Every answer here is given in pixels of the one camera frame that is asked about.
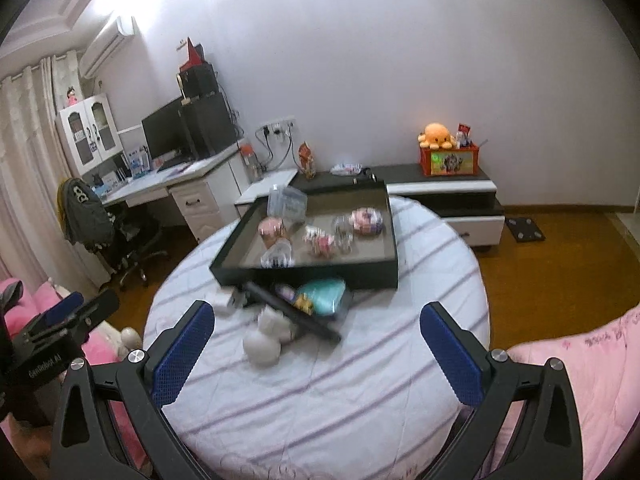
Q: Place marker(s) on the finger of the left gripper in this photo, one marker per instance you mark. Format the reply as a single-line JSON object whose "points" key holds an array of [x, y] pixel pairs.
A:
{"points": [[63, 309]]}

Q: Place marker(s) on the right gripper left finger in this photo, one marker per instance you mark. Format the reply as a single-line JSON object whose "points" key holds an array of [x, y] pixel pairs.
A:
{"points": [[86, 441]]}

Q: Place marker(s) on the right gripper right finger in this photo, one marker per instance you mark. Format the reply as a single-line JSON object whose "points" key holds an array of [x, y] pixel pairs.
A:
{"points": [[546, 442]]}

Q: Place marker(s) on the white round figurine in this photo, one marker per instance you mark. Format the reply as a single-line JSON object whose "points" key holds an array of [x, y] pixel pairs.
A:
{"points": [[263, 343]]}

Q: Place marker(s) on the rose gold canister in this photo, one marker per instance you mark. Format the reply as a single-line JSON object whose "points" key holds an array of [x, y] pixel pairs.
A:
{"points": [[272, 229]]}

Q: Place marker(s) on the clear glass ornament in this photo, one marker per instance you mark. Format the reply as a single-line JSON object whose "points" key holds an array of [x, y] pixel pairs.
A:
{"points": [[278, 256]]}

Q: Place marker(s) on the clear plastic box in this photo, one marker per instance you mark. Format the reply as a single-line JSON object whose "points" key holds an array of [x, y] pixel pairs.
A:
{"points": [[287, 203]]}

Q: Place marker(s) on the teal heart-shaped box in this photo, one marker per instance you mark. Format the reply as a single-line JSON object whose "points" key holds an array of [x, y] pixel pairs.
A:
{"points": [[330, 298]]}

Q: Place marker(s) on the pink round patterned box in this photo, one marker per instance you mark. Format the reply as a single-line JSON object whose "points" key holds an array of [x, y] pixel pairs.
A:
{"points": [[367, 221]]}

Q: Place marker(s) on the pink blanket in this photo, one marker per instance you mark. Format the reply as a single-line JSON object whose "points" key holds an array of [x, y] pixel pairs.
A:
{"points": [[603, 367]]}

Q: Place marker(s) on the dark hanging jacket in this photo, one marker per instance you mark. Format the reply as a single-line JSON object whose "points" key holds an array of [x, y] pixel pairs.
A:
{"points": [[82, 216]]}

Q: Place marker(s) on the black office chair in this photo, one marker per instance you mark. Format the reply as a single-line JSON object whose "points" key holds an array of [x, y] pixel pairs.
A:
{"points": [[136, 240]]}

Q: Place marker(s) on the round striped bed cover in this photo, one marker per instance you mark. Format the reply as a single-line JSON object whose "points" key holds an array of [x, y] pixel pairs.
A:
{"points": [[376, 406]]}

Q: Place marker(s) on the white desk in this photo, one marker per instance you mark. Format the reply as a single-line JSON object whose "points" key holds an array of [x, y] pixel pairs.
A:
{"points": [[205, 191]]}

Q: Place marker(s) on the black computer monitor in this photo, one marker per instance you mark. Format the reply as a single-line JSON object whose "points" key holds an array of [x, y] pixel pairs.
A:
{"points": [[164, 131]]}

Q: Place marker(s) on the pink doll on cabinet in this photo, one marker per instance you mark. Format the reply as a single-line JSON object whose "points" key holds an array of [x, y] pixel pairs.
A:
{"points": [[71, 97]]}

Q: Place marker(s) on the black floor scale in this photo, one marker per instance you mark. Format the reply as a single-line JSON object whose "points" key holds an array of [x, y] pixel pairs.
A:
{"points": [[524, 230]]}

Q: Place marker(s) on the white low side cabinet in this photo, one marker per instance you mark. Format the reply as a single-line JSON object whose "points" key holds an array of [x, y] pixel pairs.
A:
{"points": [[262, 188]]}

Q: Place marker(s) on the black computer tower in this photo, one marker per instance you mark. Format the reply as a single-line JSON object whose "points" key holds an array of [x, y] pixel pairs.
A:
{"points": [[209, 128]]}

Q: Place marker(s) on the orange capped bottle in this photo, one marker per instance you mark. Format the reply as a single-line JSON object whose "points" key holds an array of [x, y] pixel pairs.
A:
{"points": [[251, 162]]}

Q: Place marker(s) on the black white tv cabinet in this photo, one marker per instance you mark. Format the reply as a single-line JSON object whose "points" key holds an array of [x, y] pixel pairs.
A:
{"points": [[469, 204]]}

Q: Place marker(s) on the black small speaker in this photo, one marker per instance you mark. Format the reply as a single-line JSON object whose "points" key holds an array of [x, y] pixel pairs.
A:
{"points": [[198, 81]]}

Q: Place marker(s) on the white air conditioner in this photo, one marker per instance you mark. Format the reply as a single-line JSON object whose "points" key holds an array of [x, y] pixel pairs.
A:
{"points": [[113, 36]]}

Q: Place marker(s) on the black storage tray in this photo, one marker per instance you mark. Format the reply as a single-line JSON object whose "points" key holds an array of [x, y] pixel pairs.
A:
{"points": [[348, 233]]}

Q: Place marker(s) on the red storage crate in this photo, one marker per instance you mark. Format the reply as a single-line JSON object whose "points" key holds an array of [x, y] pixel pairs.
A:
{"points": [[448, 163]]}

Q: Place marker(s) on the orange octopus plush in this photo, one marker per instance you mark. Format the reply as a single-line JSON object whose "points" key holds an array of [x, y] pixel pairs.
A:
{"points": [[435, 136]]}

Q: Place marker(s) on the white wall cabinet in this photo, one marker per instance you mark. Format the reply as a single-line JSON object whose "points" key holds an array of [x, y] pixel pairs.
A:
{"points": [[89, 134]]}

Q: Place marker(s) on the wall power strip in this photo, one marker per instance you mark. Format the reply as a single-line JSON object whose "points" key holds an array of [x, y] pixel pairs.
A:
{"points": [[285, 124]]}

